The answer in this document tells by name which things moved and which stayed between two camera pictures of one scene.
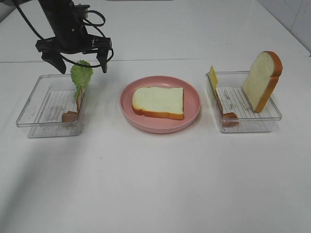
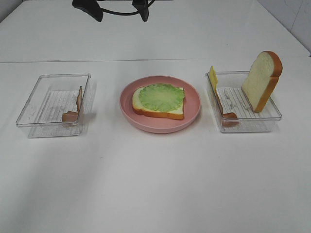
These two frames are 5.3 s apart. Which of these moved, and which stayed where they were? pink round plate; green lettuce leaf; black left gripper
Moved: green lettuce leaf; black left gripper
Stayed: pink round plate
